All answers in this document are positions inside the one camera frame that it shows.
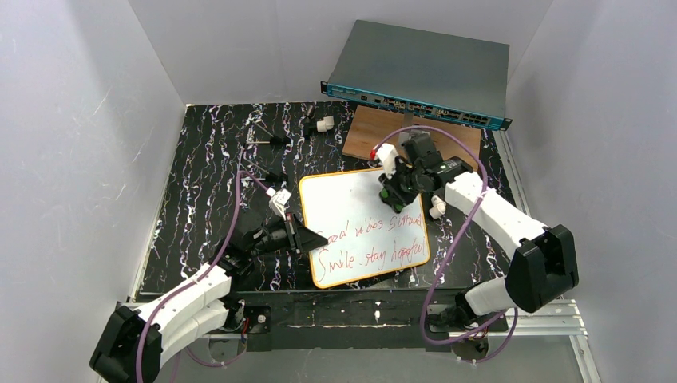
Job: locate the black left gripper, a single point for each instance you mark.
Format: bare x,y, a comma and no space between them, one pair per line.
291,235

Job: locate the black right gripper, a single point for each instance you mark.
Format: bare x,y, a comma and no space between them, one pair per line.
394,189

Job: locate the green black whiteboard eraser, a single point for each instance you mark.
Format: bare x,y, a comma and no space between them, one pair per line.
391,200

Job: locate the orange framed whiteboard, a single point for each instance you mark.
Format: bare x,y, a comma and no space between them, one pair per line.
366,238

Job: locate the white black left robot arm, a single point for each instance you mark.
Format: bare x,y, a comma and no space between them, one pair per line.
180,306

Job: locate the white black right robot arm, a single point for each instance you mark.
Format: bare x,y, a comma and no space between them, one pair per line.
542,263

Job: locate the white pipe elbow fitting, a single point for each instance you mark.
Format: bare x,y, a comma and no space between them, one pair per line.
438,207

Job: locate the brown wooden board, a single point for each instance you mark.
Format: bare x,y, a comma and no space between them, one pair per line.
370,125

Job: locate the white black pipe fitting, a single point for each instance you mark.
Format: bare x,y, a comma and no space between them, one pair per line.
309,126

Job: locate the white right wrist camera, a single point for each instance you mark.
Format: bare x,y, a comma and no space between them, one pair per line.
386,155

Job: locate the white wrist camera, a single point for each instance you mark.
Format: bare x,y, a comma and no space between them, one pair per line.
278,200
386,155

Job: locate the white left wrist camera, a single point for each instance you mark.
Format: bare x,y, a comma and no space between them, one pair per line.
278,200

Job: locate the teal network switch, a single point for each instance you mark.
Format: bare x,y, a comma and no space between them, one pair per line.
443,77

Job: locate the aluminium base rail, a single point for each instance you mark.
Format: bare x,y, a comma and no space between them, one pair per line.
371,321

